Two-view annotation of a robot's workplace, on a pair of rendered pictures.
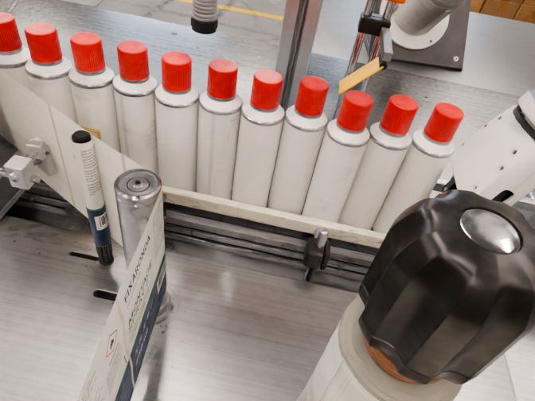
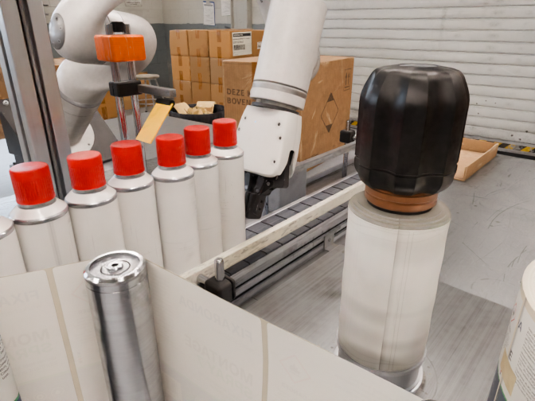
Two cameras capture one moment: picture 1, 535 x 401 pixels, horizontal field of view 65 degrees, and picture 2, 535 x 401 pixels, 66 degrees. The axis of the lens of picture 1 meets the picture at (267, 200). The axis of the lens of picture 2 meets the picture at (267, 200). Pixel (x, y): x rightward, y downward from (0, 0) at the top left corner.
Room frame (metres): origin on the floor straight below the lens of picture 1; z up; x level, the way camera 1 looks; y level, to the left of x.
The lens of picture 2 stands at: (0.03, 0.22, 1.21)
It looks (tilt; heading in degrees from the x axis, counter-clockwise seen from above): 23 degrees down; 310
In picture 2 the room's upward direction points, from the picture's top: straight up
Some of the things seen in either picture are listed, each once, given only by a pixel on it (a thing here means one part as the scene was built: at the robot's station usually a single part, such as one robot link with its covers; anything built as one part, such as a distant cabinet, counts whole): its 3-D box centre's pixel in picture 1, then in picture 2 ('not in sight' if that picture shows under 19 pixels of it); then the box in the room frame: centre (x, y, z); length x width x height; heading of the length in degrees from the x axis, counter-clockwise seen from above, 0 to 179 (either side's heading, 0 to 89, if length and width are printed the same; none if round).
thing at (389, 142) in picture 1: (375, 171); (201, 200); (0.43, -0.13, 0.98); 0.05 x 0.05 x 0.20
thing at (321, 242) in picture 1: (314, 261); (221, 298); (0.34, -0.07, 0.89); 0.03 x 0.03 x 0.12; 88
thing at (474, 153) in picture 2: not in sight; (436, 152); (0.40, -1.03, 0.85); 0.30 x 0.26 x 0.04; 88
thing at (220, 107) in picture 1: (217, 139); (51, 260); (0.43, 0.08, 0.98); 0.05 x 0.05 x 0.20
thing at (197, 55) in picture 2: not in sight; (234, 83); (3.41, -3.27, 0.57); 1.20 x 0.85 x 1.14; 94
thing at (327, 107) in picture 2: not in sight; (290, 108); (0.73, -0.73, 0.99); 0.30 x 0.24 x 0.27; 96
